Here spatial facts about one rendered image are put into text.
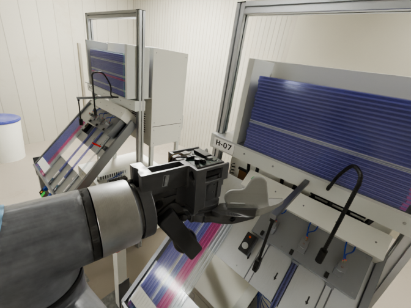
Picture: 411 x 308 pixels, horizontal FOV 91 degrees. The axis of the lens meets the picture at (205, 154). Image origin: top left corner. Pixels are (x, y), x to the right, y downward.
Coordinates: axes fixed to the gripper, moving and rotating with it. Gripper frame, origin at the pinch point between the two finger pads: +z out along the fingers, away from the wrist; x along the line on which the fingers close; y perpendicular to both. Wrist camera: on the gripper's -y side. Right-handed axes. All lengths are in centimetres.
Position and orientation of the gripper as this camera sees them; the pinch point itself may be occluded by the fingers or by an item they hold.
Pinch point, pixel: (246, 183)
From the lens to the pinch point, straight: 37.7
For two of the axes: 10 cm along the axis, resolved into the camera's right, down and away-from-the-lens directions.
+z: 7.9, -1.6, 5.9
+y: 0.8, -9.3, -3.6
